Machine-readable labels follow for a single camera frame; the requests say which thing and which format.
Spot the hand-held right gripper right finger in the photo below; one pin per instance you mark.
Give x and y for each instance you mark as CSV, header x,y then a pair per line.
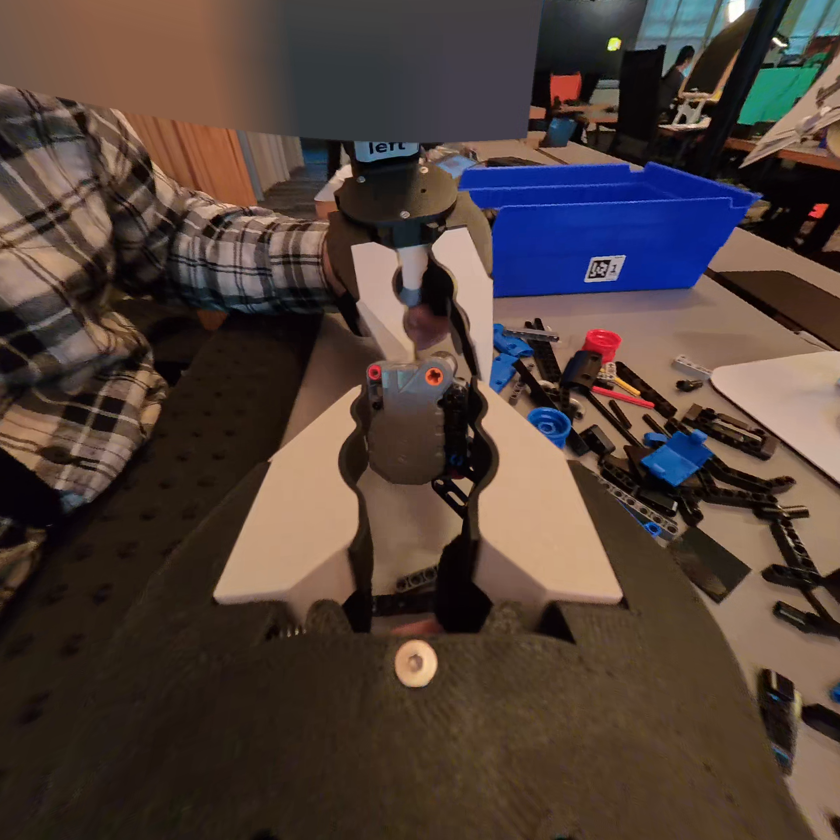
x,y
551,525

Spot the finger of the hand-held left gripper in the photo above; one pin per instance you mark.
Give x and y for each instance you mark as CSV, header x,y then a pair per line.
x,y
374,282
476,282

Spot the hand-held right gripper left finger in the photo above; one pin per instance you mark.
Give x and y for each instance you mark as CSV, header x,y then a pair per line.
x,y
289,525

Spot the grey toy motor assembly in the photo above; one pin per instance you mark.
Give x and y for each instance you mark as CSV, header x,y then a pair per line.
x,y
407,420

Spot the instruction booklet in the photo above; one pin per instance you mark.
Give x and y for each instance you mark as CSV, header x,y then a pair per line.
x,y
787,131

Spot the person's left forearm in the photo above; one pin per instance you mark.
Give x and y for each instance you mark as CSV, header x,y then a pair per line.
x,y
249,256

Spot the grey desk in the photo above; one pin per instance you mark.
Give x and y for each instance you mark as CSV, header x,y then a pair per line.
x,y
656,315

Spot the person's left hand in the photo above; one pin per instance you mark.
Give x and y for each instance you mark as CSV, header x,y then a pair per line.
x,y
425,328

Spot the grey tablet device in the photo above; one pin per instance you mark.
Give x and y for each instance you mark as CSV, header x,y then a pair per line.
x,y
456,164

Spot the blue toy wheel rim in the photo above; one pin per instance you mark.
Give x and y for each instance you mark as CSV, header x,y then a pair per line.
x,y
550,426

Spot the dark perforated floor mat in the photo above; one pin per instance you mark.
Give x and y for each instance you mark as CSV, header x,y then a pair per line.
x,y
164,525

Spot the blue plastic bin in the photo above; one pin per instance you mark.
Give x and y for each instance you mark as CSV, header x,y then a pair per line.
x,y
590,223

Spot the blue toy panel piece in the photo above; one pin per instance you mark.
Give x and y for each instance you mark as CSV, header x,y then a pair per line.
x,y
676,459

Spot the red toy wheel rim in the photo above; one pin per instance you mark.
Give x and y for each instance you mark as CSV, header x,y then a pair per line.
x,y
602,344

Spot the red toy axle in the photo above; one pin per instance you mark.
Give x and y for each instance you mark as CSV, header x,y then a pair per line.
x,y
620,396

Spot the blue waste bin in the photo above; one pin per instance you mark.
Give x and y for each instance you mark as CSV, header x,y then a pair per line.
x,y
562,132

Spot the pile of toy brick pieces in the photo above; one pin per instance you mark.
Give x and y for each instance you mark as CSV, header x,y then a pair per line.
x,y
722,426

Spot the orange chair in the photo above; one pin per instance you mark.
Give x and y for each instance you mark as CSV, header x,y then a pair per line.
x,y
565,88

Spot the small grey toy beam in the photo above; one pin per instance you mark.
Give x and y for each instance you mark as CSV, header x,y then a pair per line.
x,y
692,366

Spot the white book stand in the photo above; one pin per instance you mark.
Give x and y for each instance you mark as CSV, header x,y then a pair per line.
x,y
774,400

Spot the person's plaid shirt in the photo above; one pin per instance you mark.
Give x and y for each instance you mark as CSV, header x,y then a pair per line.
x,y
65,262

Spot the black metal pole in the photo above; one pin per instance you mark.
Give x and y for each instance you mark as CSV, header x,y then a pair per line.
x,y
741,85

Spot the green panel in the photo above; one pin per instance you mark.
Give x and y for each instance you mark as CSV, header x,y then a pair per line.
x,y
781,95

